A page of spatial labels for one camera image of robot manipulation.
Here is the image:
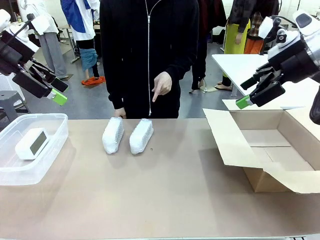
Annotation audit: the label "mannequin blue and white coat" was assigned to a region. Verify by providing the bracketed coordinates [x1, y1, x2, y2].
[60, 0, 102, 79]

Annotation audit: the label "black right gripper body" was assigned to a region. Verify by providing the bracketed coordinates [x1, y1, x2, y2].
[268, 43, 315, 83]

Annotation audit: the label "white background table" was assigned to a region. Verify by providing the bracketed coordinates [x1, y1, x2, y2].
[211, 53, 320, 109]

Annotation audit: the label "person's left forearm black sleeve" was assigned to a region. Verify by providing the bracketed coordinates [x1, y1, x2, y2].
[164, 42, 200, 83]

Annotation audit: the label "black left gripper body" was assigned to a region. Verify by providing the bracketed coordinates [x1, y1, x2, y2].
[0, 31, 35, 76]

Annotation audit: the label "orange cloth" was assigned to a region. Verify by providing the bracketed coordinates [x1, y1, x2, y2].
[81, 76, 107, 87]

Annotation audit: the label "bubble clock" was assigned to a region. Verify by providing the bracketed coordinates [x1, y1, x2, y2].
[101, 116, 125, 155]
[129, 118, 154, 155]

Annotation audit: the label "black braided cable bundle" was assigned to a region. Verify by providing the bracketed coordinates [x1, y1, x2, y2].
[309, 86, 320, 126]

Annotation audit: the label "person's black zip jacket torso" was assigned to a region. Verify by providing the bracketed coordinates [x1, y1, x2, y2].
[99, 0, 200, 120]

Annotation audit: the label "grey plastic stool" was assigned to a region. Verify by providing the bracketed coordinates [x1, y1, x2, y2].
[0, 90, 30, 121]

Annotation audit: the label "person's left hand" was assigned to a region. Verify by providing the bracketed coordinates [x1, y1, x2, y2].
[151, 71, 173, 103]

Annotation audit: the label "dark clothed mannequin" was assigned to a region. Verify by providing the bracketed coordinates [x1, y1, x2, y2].
[191, 0, 227, 92]

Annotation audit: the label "person's right hand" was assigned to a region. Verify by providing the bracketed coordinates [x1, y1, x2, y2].
[114, 107, 127, 119]

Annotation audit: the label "figure white shirt grey trousers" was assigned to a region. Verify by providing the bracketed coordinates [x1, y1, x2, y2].
[17, 0, 69, 81]

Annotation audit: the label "figure with yellow apron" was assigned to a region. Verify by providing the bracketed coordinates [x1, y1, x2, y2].
[214, 0, 252, 91]

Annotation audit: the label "clear plastic container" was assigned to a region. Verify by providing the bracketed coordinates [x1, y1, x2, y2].
[0, 112, 69, 186]

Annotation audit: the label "person's right forearm black sleeve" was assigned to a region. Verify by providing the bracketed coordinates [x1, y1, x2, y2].
[107, 74, 126, 111]

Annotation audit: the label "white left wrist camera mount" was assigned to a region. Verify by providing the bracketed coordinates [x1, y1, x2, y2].
[26, 13, 51, 36]

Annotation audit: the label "white digital alarm clock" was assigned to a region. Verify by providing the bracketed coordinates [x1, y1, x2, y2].
[14, 127, 51, 161]

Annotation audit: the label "open cardboard box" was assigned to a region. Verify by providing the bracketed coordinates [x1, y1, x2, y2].
[202, 98, 320, 195]

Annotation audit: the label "figure with orange trousers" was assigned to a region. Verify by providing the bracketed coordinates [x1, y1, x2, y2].
[243, 11, 266, 55]

